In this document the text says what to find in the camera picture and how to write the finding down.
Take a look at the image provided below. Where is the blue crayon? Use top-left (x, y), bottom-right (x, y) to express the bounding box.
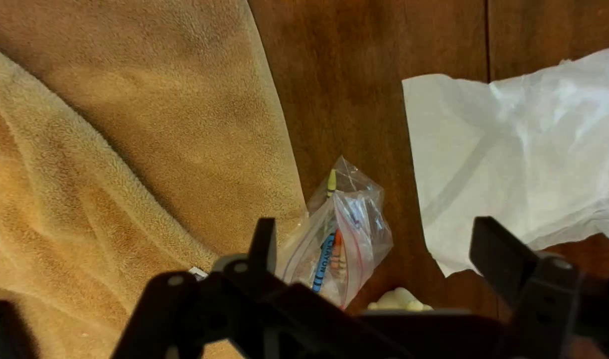
top-left (311, 232), bottom-right (335, 294)

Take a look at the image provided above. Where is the white crumpled plastic bag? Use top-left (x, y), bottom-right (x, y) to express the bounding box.
top-left (402, 42), bottom-right (609, 278)

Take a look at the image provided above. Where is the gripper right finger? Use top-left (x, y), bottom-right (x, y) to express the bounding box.
top-left (468, 215), bottom-right (609, 359)

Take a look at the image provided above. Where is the clear plastic zip bag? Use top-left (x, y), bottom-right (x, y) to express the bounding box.
top-left (277, 156), bottom-right (394, 310)

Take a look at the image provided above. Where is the cream lumpy object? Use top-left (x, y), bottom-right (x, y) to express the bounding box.
top-left (367, 287), bottom-right (435, 313)

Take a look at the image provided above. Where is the orange crayon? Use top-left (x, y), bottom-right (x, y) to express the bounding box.
top-left (330, 229), bottom-right (346, 273)

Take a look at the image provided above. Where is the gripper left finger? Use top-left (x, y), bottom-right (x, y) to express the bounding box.
top-left (110, 217), bottom-right (410, 359)

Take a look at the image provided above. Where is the tan fleece blanket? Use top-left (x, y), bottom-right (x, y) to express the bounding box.
top-left (0, 0), bottom-right (308, 359)

